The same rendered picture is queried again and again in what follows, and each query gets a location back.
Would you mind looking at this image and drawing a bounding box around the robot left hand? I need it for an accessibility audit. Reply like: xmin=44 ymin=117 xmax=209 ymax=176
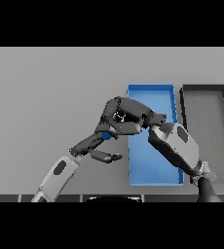
xmin=68 ymin=130 xmax=124 ymax=164

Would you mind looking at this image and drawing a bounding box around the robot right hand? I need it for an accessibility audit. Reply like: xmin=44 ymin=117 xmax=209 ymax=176
xmin=93 ymin=96 xmax=168 ymax=136

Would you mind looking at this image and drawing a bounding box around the blue bin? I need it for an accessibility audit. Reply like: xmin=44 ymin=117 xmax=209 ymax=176
xmin=127 ymin=84 xmax=185 ymax=187

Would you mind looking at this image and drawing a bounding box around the dark grey bin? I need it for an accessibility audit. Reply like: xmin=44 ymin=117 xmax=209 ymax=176
xmin=179 ymin=84 xmax=224 ymax=185

